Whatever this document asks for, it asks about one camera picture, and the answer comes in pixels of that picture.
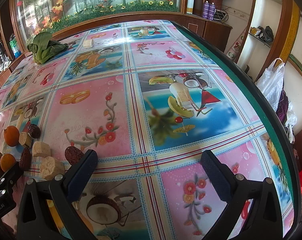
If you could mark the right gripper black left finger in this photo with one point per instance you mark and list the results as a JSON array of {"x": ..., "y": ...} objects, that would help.
[{"x": 34, "y": 218}]

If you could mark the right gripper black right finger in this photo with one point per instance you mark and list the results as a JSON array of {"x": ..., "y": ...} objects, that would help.
[{"x": 264, "y": 218}]

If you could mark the small orange tangerine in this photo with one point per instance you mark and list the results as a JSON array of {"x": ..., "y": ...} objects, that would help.
[{"x": 7, "y": 161}]

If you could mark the large orange tangerine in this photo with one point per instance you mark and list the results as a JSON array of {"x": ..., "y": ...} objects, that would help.
[{"x": 11, "y": 136}]

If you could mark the dark red jujube date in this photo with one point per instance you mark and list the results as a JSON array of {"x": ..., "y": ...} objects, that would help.
[
  {"x": 25, "y": 159},
  {"x": 73, "y": 155}
]

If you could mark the white plastic bag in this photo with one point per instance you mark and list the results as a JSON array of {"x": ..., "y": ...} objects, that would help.
[{"x": 271, "y": 82}]

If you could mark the green plastic bottle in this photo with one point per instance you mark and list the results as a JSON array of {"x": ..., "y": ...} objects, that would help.
[{"x": 14, "y": 46}]

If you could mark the green leafy bok choy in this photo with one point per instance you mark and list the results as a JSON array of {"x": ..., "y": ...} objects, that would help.
[{"x": 44, "y": 49}]

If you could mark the colourful fruit print tablecloth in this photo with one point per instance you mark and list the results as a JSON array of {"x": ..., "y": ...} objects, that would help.
[{"x": 149, "y": 98}]

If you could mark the small beige yam piece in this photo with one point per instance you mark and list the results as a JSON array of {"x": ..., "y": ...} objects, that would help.
[{"x": 89, "y": 43}]

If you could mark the wooden sideboard cabinet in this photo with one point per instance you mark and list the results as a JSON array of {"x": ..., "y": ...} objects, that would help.
[{"x": 215, "y": 33}]

